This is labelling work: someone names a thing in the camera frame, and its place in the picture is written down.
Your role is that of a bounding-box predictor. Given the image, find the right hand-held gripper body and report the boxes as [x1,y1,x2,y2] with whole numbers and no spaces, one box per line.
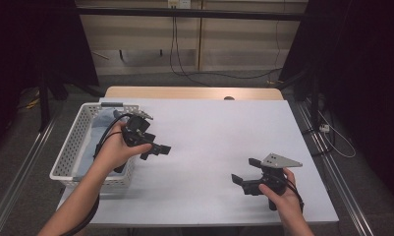
[242,152,303,211]

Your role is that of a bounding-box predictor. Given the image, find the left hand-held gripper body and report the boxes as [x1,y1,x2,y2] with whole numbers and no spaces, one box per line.
[121,110,157,148]

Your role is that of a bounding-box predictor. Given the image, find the white perforated plastic basket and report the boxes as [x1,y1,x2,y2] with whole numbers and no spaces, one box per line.
[49,101,142,195]

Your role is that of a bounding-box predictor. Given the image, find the person's right hand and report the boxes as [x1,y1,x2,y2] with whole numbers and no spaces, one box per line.
[257,167,304,224]

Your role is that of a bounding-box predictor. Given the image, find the person's left hand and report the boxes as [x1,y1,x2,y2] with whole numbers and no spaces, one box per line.
[92,121,153,175]

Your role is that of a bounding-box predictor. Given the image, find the light wooden table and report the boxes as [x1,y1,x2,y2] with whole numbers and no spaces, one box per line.
[104,86,285,101]

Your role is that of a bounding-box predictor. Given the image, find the black metal stand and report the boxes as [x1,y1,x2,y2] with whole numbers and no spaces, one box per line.
[36,70,104,132]
[276,68,323,129]

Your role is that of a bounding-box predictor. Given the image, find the black horizontal bar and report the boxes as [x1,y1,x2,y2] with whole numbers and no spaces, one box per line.
[76,7,309,23]

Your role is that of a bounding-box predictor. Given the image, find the black curtain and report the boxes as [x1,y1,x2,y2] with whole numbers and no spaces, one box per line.
[278,0,394,210]
[0,0,100,155]

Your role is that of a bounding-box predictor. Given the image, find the right hand-held gripper black cable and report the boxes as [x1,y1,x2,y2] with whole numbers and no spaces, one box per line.
[282,178,306,214]

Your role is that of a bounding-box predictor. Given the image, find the hand-held gripper black cable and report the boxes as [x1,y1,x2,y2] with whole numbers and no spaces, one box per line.
[282,178,306,214]
[61,112,134,236]

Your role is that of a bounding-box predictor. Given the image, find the left hand-held gripper black cable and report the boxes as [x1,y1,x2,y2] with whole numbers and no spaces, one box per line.
[61,112,134,236]

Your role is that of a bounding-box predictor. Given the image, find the black floor cable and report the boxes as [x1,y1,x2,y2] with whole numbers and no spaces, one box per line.
[302,127,336,156]

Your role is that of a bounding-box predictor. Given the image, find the metal floor rail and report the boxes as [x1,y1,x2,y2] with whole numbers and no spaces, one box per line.
[0,117,60,236]
[296,101,375,236]

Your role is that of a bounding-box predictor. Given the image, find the white cable with plug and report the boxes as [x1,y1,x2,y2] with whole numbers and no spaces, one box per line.
[316,109,358,159]

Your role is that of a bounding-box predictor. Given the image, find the black hanging cable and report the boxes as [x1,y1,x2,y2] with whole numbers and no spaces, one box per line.
[169,16,283,88]

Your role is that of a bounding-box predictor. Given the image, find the yellow floor cable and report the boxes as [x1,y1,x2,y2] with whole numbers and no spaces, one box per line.
[21,88,41,110]

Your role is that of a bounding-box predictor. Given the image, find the thin black wall cable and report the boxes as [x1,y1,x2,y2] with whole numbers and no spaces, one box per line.
[273,0,286,72]

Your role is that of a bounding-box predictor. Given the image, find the white wall socket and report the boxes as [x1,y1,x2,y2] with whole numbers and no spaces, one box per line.
[167,0,193,10]

